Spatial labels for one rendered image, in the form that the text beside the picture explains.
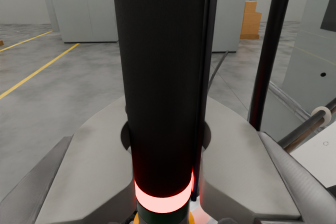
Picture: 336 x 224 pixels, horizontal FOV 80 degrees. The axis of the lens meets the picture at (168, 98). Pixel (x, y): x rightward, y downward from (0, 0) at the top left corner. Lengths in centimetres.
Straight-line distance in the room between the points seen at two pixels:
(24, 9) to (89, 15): 702
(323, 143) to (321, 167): 5
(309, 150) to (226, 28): 546
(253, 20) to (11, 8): 1201
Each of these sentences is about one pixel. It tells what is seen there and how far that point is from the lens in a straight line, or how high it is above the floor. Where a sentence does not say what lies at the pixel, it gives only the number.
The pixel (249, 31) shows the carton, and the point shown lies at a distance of 836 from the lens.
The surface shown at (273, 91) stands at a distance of 145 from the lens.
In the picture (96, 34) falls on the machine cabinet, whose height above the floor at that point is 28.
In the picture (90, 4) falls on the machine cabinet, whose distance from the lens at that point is 734.
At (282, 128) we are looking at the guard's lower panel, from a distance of 137.
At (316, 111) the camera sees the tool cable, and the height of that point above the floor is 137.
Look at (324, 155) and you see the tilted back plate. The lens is 53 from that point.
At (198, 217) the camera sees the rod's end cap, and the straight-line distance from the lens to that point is 20.
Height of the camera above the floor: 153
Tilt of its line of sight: 28 degrees down
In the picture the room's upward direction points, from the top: straight up
